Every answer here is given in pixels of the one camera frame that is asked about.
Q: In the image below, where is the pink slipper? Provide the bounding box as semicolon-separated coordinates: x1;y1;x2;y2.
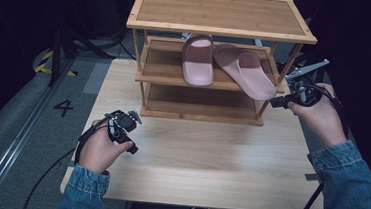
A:
178;31;219;89
209;42;281;103

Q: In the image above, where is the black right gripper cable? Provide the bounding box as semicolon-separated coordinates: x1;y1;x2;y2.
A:
284;81;353;209

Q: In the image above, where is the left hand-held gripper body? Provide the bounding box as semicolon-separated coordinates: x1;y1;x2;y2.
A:
102;106;144;146

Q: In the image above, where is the wooden shoe rack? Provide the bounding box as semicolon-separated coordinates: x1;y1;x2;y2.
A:
118;0;322;131

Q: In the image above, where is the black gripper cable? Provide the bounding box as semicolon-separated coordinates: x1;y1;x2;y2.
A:
22;109;115;209
284;81;353;209

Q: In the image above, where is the person's left hand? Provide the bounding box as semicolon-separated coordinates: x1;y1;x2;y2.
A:
77;117;137;178

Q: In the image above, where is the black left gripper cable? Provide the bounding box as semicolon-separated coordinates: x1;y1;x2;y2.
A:
22;109;115;209

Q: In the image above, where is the grey tape piece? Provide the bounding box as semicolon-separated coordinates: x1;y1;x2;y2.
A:
304;172;320;182

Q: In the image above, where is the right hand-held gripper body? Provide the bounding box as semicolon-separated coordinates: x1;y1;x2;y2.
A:
282;55;331;111

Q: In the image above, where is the person's right hand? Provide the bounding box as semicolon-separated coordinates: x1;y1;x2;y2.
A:
284;80;353;150

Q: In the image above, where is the metal floor rail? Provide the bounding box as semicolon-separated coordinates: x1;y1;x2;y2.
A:
0;53;78;209

